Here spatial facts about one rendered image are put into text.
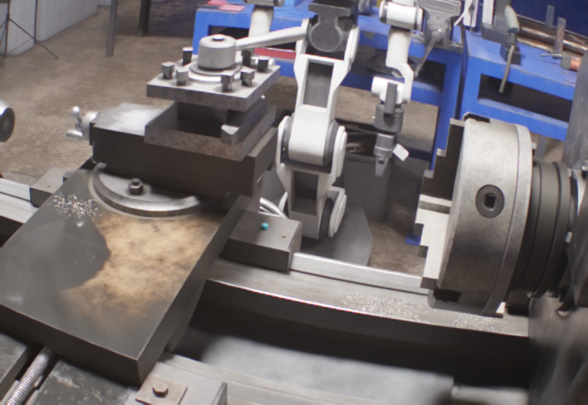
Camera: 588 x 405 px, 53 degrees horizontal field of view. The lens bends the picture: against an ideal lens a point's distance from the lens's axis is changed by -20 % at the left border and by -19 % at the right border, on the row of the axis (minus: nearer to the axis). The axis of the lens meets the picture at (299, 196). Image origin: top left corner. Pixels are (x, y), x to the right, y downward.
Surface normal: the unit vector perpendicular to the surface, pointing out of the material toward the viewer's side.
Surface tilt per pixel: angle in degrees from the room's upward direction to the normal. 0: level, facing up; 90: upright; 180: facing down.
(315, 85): 80
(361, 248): 0
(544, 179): 17
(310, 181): 120
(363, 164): 90
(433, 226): 24
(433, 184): 84
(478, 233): 70
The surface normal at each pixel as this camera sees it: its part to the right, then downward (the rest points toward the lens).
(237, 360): -0.13, -0.83
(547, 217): -0.13, -0.14
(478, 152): -0.02, -0.56
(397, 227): 0.10, -0.87
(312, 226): -0.25, 0.67
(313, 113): -0.21, 0.29
